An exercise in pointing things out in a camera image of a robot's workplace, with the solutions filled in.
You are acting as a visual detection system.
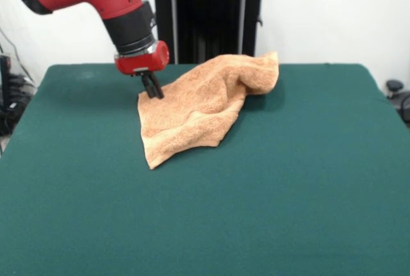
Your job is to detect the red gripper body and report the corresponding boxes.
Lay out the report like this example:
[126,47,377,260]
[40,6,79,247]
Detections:
[114,40,170,76]

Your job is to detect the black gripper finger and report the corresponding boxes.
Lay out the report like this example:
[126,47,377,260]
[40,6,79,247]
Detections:
[140,71,155,99]
[147,71,165,99]

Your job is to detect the tan terry towel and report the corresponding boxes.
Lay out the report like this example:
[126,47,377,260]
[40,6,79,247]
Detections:
[137,51,280,170]

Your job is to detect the black equipment pile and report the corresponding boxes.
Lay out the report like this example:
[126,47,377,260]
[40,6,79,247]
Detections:
[0,74,38,136]

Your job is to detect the black computer tower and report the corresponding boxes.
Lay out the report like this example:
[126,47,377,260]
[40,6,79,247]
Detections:
[0,54,13,110]

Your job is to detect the dark green table cloth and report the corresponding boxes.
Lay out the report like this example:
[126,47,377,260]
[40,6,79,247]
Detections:
[0,63,410,276]

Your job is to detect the black office chair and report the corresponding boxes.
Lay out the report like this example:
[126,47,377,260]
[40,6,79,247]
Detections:
[385,79,410,129]

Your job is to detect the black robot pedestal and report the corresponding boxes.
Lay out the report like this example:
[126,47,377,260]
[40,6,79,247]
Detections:
[140,0,276,65]

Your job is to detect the grey cable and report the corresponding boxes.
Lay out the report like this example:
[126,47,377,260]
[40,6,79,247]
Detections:
[0,28,33,81]

